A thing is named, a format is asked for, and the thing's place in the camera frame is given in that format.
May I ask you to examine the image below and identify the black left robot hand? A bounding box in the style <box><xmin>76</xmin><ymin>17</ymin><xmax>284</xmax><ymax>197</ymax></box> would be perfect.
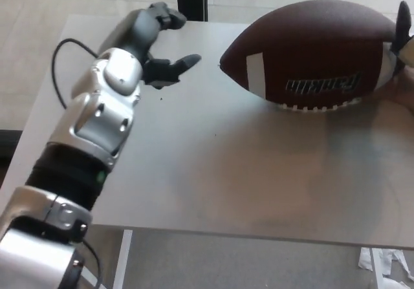
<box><xmin>96</xmin><ymin>1</ymin><xmax>203</xmax><ymax>91</ymax></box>

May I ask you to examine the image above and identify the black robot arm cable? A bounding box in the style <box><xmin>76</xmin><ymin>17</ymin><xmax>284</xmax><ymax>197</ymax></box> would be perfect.
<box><xmin>52</xmin><ymin>37</ymin><xmax>98</xmax><ymax>109</ymax></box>
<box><xmin>80</xmin><ymin>237</ymin><xmax>103</xmax><ymax>289</ymax></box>

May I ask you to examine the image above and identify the white metal table leg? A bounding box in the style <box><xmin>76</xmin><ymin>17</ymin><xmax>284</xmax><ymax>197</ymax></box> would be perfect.
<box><xmin>371</xmin><ymin>248</ymin><xmax>386</xmax><ymax>289</ymax></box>
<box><xmin>113</xmin><ymin>230</ymin><xmax>134</xmax><ymax>289</ymax></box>

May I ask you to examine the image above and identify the person's right hand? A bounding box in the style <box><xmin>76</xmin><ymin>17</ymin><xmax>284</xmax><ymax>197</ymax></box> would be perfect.
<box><xmin>371</xmin><ymin>66</ymin><xmax>414</xmax><ymax>112</ymax></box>

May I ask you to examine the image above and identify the brown leather american football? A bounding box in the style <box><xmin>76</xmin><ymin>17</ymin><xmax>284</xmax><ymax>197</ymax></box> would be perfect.
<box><xmin>219</xmin><ymin>0</ymin><xmax>400</xmax><ymax>113</ymax></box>

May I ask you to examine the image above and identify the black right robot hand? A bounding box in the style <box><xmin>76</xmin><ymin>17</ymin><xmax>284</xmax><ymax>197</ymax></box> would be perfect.
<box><xmin>389</xmin><ymin>0</ymin><xmax>414</xmax><ymax>76</ymax></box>

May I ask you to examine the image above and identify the crumpled white paper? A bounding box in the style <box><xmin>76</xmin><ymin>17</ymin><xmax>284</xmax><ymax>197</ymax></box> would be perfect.
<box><xmin>357</xmin><ymin>246</ymin><xmax>412</xmax><ymax>289</ymax></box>

